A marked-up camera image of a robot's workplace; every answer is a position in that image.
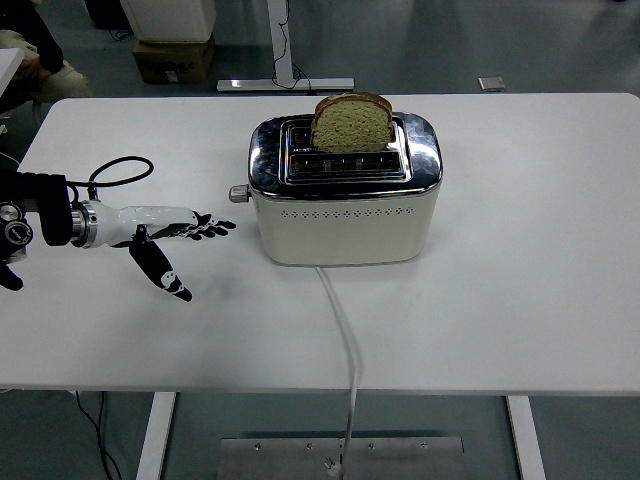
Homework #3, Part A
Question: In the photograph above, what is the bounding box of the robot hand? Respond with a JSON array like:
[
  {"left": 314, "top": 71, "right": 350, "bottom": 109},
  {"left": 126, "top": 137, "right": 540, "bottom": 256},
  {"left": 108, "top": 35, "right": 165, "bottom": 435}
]
[{"left": 93, "top": 202, "right": 237, "bottom": 304}]

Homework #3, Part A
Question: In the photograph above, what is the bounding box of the cream and chrome toaster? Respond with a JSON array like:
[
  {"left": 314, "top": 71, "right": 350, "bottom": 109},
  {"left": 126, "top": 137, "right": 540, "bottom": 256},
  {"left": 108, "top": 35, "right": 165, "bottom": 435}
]
[{"left": 248, "top": 110, "right": 444, "bottom": 267}]

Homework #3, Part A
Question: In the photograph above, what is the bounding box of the brown cardboard box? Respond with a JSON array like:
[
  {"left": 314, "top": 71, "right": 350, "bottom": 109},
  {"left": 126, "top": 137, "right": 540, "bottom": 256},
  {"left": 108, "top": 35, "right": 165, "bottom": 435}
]
[{"left": 131, "top": 33, "right": 217, "bottom": 85}]

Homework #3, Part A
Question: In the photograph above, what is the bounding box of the white side table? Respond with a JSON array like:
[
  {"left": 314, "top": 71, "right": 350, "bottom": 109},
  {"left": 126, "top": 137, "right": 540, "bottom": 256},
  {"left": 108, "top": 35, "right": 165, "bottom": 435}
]
[{"left": 0, "top": 48, "right": 25, "bottom": 96}]

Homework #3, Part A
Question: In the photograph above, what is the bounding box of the person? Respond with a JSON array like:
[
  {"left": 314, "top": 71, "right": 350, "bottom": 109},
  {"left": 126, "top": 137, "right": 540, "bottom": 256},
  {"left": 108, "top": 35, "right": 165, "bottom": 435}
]
[{"left": 0, "top": 0, "right": 94, "bottom": 104}]

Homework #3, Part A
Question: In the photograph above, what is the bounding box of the white cabinet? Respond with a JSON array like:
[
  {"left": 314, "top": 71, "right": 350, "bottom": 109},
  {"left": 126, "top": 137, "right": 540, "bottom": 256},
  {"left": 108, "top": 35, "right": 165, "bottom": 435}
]
[{"left": 119, "top": 0, "right": 217, "bottom": 43}]

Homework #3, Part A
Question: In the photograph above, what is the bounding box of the white table leg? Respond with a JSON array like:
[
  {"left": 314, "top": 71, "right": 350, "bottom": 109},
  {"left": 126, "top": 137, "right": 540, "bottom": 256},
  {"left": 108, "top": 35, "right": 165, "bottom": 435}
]
[
  {"left": 134, "top": 392, "right": 177, "bottom": 480},
  {"left": 504, "top": 395, "right": 547, "bottom": 480}
]

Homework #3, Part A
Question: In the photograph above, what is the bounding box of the white stand with foot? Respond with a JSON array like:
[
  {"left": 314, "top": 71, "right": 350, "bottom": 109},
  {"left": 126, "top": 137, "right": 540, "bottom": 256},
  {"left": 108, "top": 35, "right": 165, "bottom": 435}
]
[{"left": 216, "top": 0, "right": 355, "bottom": 94}]

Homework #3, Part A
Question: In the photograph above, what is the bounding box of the brown bread slice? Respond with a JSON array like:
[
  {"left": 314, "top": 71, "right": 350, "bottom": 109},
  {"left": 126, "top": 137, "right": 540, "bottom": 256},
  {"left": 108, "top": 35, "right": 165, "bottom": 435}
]
[{"left": 310, "top": 92, "right": 395, "bottom": 154}]

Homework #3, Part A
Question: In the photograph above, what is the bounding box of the grey metal plate with screws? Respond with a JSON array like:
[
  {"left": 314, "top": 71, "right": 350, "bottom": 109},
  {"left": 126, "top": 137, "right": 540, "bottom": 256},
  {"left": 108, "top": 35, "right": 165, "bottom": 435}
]
[{"left": 219, "top": 435, "right": 466, "bottom": 480}]

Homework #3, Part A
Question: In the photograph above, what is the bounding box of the black cable under table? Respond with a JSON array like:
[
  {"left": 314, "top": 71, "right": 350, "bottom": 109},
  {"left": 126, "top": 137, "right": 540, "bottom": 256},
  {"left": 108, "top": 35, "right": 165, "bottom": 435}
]
[
  {"left": 74, "top": 391, "right": 124, "bottom": 480},
  {"left": 97, "top": 391, "right": 107, "bottom": 454}
]

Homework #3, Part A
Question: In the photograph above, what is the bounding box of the black cable on stand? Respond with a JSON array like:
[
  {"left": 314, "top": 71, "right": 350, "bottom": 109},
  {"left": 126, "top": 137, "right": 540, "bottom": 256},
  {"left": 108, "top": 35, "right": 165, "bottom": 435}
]
[{"left": 272, "top": 0, "right": 315, "bottom": 94}]

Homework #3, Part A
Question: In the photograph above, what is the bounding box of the white toaster power cord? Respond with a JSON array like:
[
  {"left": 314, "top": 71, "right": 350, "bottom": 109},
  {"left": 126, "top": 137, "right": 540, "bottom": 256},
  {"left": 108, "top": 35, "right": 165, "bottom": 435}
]
[{"left": 314, "top": 266, "right": 363, "bottom": 476}]

